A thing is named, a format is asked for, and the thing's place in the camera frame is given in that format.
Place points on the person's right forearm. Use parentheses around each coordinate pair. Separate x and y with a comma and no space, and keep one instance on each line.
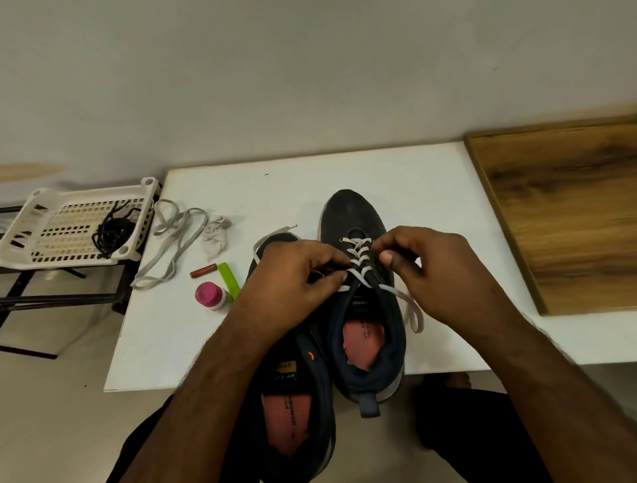
(557,403)

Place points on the small red stick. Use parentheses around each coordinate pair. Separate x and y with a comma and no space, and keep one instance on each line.
(203,270)

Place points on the person's left hand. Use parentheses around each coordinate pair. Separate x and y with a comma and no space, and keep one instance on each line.
(289,284)

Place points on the black metal rack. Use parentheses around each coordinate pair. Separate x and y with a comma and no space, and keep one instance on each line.
(55,289)

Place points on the person's left forearm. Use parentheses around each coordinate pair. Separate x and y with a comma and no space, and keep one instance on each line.
(199,413)

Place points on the black shoelace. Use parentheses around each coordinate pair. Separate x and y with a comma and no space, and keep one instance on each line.
(124,212)
(111,234)

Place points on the grey shoelace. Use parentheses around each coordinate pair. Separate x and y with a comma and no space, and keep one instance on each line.
(360,257)

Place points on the grey shoelaces bundle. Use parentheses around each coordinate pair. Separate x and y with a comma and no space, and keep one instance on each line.
(179,239)

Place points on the white perforated plastic tray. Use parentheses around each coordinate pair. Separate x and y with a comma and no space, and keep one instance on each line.
(65,231)

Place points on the wooden board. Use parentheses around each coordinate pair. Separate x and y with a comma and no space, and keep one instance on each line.
(567,209)

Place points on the person's right hand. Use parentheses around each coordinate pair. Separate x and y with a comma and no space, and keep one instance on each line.
(448,274)

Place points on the dark sneaker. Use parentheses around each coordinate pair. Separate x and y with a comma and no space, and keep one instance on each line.
(289,418)
(348,209)

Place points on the pink capped white bottle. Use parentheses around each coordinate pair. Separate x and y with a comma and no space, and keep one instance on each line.
(210,295)

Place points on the green marker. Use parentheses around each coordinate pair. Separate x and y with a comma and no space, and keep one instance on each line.
(230,280)

